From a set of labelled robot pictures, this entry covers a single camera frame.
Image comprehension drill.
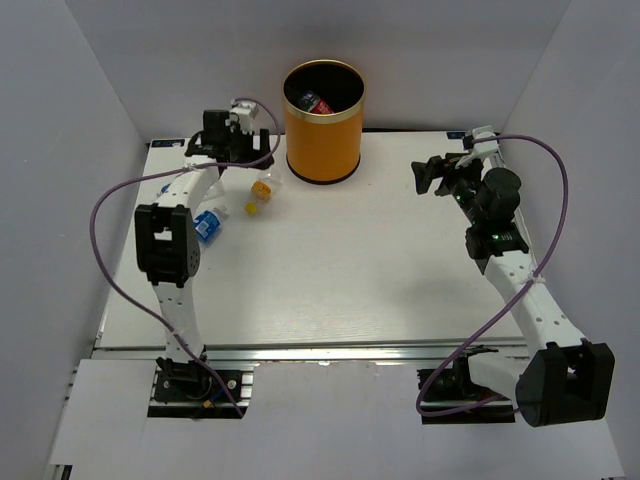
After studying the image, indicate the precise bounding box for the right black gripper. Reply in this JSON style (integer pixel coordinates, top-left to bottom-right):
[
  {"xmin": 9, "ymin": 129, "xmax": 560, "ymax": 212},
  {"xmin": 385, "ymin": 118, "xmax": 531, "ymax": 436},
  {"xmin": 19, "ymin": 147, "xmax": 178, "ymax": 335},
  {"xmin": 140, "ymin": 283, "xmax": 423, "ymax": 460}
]
[{"xmin": 411, "ymin": 152, "xmax": 485, "ymax": 227}]

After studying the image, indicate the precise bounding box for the yellow cap small bottle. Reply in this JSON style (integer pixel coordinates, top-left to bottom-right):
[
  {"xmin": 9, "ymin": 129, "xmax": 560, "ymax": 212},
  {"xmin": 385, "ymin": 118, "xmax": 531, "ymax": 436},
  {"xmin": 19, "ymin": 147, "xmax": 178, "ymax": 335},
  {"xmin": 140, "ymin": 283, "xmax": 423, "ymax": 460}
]
[{"xmin": 244, "ymin": 168, "xmax": 282, "ymax": 216}]

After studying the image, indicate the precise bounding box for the blue cap pepsi bottle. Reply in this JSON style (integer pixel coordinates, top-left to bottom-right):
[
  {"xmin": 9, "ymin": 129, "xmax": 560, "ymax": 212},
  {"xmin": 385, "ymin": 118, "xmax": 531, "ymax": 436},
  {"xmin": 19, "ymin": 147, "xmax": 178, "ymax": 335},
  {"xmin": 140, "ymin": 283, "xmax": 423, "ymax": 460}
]
[{"xmin": 297, "ymin": 90, "xmax": 321, "ymax": 113}]

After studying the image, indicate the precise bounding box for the large blue label bottle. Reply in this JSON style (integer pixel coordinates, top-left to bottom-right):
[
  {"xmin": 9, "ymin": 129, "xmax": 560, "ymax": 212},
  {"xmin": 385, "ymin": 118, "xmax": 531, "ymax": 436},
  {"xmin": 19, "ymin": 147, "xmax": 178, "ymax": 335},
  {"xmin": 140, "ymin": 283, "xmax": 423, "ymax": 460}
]
[{"xmin": 193, "ymin": 205, "xmax": 228, "ymax": 247}]

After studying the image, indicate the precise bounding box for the red label water bottle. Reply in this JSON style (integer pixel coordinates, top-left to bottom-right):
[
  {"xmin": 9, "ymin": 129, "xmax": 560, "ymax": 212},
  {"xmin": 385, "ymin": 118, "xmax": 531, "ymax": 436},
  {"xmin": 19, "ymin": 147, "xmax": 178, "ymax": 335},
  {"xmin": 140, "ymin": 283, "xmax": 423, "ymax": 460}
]
[{"xmin": 310, "ymin": 98, "xmax": 334, "ymax": 115}]

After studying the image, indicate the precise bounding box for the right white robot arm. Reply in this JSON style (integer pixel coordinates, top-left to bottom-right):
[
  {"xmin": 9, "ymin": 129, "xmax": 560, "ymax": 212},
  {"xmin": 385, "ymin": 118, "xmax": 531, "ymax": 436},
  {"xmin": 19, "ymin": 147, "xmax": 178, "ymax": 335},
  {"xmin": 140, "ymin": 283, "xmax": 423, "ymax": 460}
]
[{"xmin": 411, "ymin": 153, "xmax": 615, "ymax": 427}]

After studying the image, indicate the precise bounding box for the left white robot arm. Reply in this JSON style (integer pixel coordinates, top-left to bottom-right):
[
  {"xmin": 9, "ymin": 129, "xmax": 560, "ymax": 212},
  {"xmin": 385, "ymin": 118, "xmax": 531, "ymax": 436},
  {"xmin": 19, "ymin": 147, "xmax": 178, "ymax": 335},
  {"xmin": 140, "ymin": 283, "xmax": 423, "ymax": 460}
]
[{"xmin": 134, "ymin": 99, "xmax": 274, "ymax": 367}]

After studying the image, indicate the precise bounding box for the orange cylindrical bin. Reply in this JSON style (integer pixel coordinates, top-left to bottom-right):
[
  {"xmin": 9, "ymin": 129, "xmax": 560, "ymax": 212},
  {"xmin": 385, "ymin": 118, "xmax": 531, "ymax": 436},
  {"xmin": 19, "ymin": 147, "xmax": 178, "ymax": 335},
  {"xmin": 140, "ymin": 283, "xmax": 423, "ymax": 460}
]
[{"xmin": 282, "ymin": 59, "xmax": 366, "ymax": 185}]

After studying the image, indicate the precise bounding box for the blue corner sticker right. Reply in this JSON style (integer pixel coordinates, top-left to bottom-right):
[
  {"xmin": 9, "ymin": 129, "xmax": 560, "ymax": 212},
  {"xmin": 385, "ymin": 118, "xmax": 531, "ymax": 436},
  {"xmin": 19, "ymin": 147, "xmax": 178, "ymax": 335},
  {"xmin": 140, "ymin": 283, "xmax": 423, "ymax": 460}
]
[{"xmin": 446, "ymin": 131, "xmax": 466, "ymax": 140}]

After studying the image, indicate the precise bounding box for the blue corner sticker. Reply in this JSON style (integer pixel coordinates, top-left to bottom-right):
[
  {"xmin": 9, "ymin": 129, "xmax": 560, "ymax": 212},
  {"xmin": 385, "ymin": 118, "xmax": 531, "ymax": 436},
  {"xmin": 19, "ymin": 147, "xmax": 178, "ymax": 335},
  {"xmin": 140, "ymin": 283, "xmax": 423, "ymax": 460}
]
[
  {"xmin": 446, "ymin": 131, "xmax": 466, "ymax": 140},
  {"xmin": 150, "ymin": 139, "xmax": 185, "ymax": 148}
]

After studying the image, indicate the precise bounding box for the blue corner sticker left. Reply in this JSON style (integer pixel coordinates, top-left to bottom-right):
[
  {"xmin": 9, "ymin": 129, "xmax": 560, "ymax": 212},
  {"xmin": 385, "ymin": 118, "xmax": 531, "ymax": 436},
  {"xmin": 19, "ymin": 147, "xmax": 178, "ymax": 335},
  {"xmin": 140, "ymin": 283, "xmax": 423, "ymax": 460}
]
[{"xmin": 150, "ymin": 139, "xmax": 185, "ymax": 148}]

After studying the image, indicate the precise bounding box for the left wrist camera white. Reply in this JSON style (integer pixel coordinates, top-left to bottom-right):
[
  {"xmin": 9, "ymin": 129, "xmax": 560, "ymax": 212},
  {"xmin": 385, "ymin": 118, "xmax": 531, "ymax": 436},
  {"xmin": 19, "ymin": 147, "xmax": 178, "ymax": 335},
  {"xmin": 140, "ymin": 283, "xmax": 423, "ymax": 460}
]
[{"xmin": 229, "ymin": 99, "xmax": 259, "ymax": 134}]

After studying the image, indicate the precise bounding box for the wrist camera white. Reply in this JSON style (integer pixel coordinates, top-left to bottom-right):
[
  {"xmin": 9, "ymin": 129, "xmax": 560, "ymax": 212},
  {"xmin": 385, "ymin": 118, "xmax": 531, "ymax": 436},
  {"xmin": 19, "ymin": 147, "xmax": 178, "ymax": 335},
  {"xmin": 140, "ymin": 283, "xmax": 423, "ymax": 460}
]
[
  {"xmin": 229, "ymin": 99, "xmax": 259, "ymax": 134},
  {"xmin": 455, "ymin": 125, "xmax": 499, "ymax": 169}
]

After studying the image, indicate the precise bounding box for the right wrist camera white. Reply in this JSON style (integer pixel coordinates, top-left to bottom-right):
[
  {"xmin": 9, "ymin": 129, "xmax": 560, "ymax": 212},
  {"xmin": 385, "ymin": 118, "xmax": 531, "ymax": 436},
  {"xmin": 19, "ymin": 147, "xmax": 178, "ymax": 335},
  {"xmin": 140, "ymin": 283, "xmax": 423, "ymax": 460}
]
[{"xmin": 455, "ymin": 125, "xmax": 499, "ymax": 169}]

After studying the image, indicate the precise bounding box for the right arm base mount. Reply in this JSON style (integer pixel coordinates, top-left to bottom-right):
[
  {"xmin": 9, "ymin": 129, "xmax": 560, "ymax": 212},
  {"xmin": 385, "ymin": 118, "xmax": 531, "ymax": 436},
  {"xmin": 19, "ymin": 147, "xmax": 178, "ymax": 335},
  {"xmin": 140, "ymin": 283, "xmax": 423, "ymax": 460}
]
[{"xmin": 421, "ymin": 369, "xmax": 516, "ymax": 425}]

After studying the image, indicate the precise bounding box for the aluminium table frame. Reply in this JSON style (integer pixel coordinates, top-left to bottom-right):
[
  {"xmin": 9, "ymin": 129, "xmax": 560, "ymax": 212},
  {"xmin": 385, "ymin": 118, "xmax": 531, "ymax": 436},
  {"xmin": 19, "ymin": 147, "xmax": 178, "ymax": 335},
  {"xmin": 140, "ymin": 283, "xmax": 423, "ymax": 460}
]
[{"xmin": 69, "ymin": 132, "xmax": 571, "ymax": 416}]

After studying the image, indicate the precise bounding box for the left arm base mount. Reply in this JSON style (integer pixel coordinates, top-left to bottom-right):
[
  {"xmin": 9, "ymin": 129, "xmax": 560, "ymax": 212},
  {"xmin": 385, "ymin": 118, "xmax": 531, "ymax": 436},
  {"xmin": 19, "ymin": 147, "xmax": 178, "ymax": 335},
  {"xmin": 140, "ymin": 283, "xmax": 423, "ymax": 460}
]
[{"xmin": 147, "ymin": 357, "xmax": 248, "ymax": 420}]

